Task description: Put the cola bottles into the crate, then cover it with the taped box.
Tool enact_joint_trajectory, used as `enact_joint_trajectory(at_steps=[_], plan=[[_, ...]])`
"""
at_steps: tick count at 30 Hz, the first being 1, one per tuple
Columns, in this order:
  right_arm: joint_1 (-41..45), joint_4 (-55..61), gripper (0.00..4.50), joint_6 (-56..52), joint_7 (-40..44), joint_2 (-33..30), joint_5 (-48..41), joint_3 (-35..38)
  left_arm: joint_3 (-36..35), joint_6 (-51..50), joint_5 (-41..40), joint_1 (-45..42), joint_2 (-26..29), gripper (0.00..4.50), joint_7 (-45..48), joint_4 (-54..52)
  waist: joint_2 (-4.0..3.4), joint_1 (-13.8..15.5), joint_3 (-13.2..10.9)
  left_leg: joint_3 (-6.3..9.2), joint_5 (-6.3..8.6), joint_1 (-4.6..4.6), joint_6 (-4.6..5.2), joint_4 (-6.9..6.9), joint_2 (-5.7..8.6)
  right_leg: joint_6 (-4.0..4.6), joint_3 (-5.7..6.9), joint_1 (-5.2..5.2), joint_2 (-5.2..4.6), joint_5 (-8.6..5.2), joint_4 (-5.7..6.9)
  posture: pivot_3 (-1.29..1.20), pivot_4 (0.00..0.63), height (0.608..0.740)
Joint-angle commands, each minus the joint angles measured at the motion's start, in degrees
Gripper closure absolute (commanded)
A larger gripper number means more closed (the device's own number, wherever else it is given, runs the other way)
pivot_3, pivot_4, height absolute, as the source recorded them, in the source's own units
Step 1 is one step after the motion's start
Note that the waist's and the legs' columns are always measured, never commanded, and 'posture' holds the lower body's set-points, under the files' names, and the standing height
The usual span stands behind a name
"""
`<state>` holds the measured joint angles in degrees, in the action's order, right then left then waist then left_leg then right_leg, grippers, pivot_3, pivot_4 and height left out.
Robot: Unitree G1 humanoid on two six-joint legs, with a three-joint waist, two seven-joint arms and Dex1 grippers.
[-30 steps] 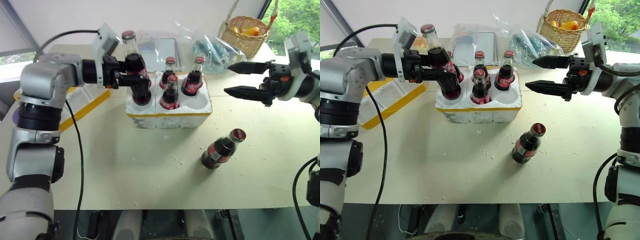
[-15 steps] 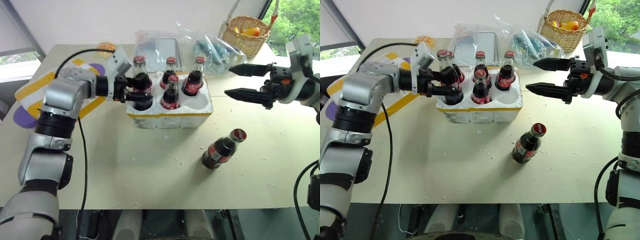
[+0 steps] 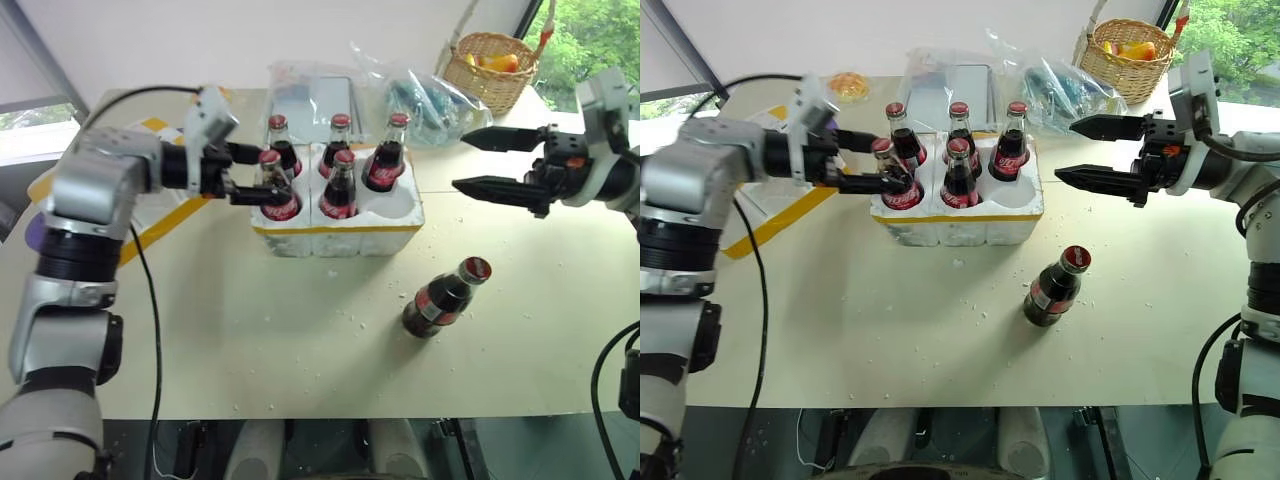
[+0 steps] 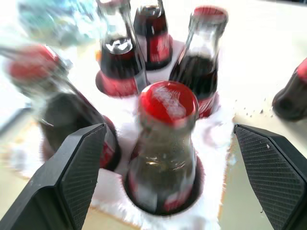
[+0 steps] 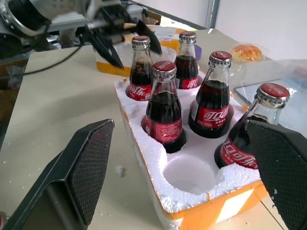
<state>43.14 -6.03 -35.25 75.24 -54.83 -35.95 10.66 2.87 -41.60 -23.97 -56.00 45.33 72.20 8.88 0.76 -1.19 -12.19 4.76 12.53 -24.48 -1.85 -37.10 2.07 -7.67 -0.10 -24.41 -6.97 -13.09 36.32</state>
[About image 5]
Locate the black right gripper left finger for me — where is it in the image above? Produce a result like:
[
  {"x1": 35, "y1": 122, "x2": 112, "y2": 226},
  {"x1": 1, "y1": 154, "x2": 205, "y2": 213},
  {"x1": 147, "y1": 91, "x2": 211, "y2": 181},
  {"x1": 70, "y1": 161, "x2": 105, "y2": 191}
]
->
[{"x1": 0, "y1": 119, "x2": 115, "y2": 230}]

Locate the bread bun in plastic wrap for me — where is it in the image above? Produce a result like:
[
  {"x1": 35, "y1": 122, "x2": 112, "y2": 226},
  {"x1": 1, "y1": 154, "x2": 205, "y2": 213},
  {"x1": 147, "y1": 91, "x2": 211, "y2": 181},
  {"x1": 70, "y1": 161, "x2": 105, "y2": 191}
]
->
[{"x1": 229, "y1": 43, "x2": 263, "y2": 64}]

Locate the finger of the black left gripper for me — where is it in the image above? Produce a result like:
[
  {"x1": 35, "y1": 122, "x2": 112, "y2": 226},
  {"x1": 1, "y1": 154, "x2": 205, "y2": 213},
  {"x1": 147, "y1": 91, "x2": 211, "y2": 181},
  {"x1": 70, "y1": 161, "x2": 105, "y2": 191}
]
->
[
  {"x1": 90, "y1": 30, "x2": 125, "y2": 70},
  {"x1": 134, "y1": 20, "x2": 163, "y2": 55}
]

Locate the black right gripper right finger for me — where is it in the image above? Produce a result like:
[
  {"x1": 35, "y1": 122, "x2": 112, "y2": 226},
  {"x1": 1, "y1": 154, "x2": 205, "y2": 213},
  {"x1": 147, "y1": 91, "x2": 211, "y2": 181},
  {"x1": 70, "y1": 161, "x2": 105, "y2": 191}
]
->
[{"x1": 245, "y1": 119, "x2": 307, "y2": 230}]

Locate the white foam box orange tape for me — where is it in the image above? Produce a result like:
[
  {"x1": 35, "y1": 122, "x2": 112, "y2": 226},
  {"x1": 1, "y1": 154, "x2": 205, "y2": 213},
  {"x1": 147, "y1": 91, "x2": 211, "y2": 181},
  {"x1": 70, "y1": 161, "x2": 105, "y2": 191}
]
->
[{"x1": 94, "y1": 23, "x2": 200, "y2": 77}]

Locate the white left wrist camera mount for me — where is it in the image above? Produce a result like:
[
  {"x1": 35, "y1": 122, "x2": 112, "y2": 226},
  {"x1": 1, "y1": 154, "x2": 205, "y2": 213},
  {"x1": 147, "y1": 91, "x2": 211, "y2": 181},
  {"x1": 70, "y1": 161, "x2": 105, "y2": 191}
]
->
[{"x1": 49, "y1": 0, "x2": 99, "y2": 33}]

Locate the glass cola bottle red label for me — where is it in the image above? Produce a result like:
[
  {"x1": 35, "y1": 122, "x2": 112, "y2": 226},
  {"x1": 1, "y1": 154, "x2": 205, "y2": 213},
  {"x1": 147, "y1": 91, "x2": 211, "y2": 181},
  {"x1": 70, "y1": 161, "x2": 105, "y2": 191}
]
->
[
  {"x1": 174, "y1": 31, "x2": 203, "y2": 90},
  {"x1": 141, "y1": 61, "x2": 187, "y2": 154},
  {"x1": 214, "y1": 83, "x2": 291, "y2": 170},
  {"x1": 188, "y1": 50, "x2": 235, "y2": 139},
  {"x1": 125, "y1": 35, "x2": 154, "y2": 102}
]

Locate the white foam crate orange tape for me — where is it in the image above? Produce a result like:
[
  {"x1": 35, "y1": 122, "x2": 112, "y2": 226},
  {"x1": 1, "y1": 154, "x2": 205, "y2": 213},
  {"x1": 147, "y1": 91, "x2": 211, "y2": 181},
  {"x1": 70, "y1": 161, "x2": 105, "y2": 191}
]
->
[{"x1": 114, "y1": 76, "x2": 271, "y2": 230}]

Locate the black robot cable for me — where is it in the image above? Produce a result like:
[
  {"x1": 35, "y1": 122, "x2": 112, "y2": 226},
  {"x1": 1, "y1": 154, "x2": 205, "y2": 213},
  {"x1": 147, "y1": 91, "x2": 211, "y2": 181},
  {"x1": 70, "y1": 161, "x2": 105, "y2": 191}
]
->
[{"x1": 23, "y1": 44, "x2": 83, "y2": 76}]

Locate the brown cardboard box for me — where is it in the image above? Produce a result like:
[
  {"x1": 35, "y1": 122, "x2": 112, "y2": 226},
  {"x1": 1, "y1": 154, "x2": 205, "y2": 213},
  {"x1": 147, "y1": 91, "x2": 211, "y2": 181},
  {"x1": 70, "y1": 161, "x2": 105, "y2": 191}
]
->
[{"x1": 141, "y1": 9, "x2": 164, "y2": 26}]

